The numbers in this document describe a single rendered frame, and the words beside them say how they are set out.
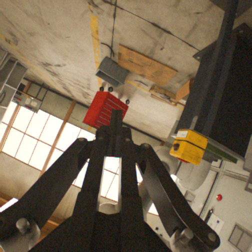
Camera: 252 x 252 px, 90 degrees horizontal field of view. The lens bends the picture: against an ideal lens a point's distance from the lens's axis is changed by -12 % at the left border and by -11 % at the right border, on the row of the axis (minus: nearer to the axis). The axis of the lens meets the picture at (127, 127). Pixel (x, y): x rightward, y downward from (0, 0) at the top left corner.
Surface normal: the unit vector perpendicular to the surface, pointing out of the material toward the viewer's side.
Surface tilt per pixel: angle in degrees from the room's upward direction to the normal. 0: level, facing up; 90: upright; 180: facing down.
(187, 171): 86
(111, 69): 90
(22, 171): 90
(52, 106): 90
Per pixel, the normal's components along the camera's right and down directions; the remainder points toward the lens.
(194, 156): 0.15, -0.04
